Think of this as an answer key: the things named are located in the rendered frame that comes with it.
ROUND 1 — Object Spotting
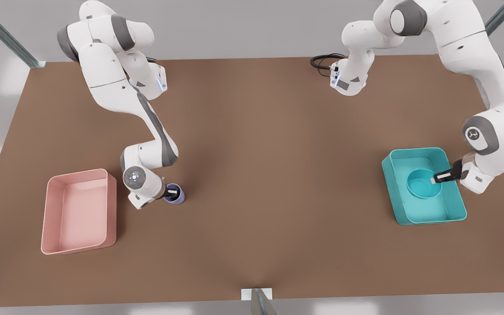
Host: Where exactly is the black cable loop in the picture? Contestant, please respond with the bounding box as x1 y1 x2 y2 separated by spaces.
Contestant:
310 53 347 78

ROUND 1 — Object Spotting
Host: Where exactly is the teal rectangular box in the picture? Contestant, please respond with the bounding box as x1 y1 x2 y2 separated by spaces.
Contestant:
381 147 468 226

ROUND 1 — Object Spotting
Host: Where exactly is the purple cup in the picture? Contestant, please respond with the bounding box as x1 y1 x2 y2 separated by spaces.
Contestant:
164 184 186 204

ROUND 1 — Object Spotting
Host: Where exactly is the teal bowl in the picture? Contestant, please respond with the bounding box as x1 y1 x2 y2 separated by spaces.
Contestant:
406 169 442 200

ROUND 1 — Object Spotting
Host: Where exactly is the pink rectangular box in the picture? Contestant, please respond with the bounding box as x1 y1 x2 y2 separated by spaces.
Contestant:
41 168 117 255

